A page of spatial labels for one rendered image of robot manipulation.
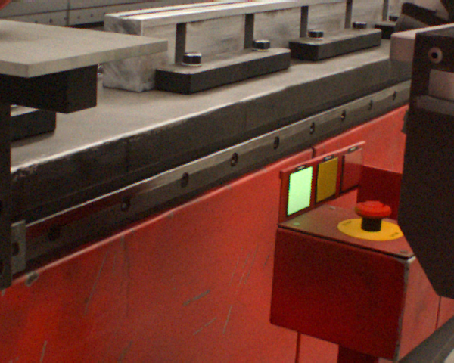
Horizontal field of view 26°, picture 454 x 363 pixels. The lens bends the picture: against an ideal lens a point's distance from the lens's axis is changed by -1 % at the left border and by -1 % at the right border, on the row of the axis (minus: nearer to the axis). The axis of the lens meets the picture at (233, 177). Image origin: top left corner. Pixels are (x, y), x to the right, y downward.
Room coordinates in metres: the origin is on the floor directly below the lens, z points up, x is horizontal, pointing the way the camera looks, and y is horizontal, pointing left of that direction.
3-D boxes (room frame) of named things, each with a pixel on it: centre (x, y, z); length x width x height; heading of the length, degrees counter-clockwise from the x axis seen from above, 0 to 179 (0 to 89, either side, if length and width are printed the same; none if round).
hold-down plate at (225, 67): (1.38, 0.02, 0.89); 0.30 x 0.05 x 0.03; 152
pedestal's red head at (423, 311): (1.06, -0.17, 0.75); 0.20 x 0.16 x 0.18; 147
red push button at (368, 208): (1.01, -0.15, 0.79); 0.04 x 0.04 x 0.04
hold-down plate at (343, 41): (1.73, -0.17, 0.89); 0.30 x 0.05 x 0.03; 152
